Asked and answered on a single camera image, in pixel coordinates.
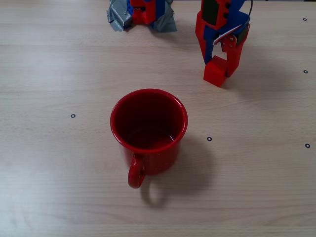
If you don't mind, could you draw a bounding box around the red cube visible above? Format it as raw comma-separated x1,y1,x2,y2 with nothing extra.
203,55,229,88

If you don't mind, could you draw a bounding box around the servo wire bundle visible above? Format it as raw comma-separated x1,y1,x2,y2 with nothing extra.
213,0,255,46

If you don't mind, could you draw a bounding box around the red enamel mug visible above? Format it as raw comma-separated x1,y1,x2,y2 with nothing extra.
110,88,189,190

